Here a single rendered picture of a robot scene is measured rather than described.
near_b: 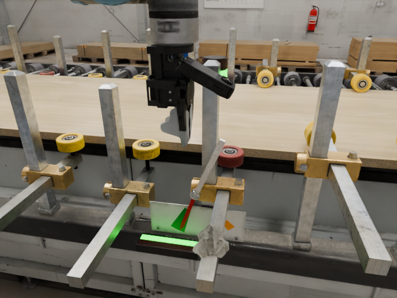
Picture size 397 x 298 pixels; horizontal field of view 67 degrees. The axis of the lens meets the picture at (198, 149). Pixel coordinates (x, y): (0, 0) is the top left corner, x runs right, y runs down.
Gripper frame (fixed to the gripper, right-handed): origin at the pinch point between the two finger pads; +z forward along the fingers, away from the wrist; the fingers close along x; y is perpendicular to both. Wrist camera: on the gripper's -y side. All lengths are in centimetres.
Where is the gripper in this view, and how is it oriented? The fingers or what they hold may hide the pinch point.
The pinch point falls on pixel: (187, 141)
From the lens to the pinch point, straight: 65.6
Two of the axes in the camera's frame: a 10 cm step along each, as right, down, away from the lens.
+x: -1.9, 4.3, -8.8
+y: -9.8, -0.8, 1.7
